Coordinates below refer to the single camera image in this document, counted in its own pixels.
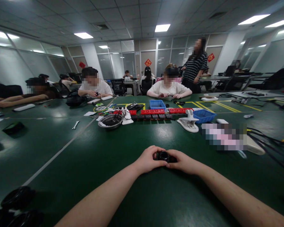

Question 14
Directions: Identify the long white device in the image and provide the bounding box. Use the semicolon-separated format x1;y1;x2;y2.
12;104;36;112

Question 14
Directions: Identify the person's right hand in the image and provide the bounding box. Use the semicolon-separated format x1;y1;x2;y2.
165;149;202;176

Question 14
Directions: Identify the pile of black round parts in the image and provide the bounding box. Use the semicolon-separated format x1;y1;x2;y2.
0;186;44;227

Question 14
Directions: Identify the metal bowl with black parts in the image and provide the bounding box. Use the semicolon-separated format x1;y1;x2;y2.
98;114;123;130

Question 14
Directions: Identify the white plug adapter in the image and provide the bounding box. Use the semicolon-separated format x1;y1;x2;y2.
121;107;134;125

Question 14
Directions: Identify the blue plastic bin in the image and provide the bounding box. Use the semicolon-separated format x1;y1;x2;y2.
149;100;167;113
193;110;217;124

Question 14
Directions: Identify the row of red power strips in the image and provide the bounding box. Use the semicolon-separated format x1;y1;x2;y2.
113;108;194;116

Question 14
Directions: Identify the white power strip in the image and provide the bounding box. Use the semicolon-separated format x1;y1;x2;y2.
246;137;266;155

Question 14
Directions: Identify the person's left hand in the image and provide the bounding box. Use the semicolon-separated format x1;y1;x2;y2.
137;145;168;176

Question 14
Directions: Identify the white plastic clamp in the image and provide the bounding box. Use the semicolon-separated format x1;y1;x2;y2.
176;109;200;133

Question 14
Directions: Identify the black box with green edge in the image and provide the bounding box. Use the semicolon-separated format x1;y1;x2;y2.
2;122;25;136

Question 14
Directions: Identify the black office chair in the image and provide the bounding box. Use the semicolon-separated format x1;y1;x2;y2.
110;79;127;96
215;73;256;92
248;67;284;91

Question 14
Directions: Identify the row of black socket modules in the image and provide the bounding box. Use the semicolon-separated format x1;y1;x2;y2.
131;113;174;121

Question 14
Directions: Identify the black tray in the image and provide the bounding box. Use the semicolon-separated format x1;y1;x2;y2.
127;103;146;113

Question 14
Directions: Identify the black bag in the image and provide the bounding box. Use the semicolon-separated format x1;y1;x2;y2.
66;90;88;107

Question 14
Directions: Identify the black round ring part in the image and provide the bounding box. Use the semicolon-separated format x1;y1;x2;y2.
156;151;177;164

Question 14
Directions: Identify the bundle of black cables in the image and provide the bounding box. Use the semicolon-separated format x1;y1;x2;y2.
246;127;284;167

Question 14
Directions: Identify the grey flat board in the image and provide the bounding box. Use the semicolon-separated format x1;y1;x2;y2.
227;90;284;98

